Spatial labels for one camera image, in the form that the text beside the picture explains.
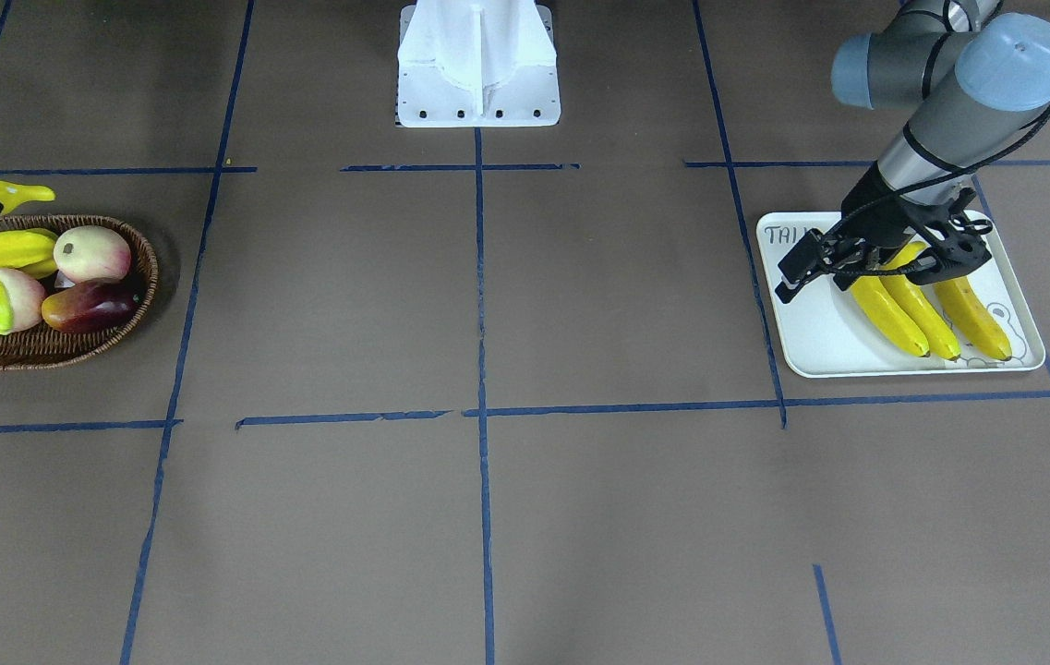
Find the white bear tray plate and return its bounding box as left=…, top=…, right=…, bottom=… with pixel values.
left=772, top=232, right=1045, bottom=379

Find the black wrist camera cable left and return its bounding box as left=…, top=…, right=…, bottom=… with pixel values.
left=830, top=0, right=1050, bottom=278

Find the white camera mast with base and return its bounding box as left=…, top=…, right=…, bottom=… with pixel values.
left=395, top=1, right=561, bottom=127

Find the red mango fruit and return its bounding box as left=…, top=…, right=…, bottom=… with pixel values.
left=41, top=280, right=143, bottom=335

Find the yellow banana carried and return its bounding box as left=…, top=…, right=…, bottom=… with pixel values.
left=933, top=277, right=1013, bottom=361
left=882, top=276, right=962, bottom=361

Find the brown wicker basket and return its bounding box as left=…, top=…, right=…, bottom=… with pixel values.
left=0, top=214, right=159, bottom=371

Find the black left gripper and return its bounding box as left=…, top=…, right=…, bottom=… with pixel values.
left=774, top=164, right=994, bottom=304

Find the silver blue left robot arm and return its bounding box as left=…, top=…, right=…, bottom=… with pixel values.
left=775, top=1, right=1050, bottom=303

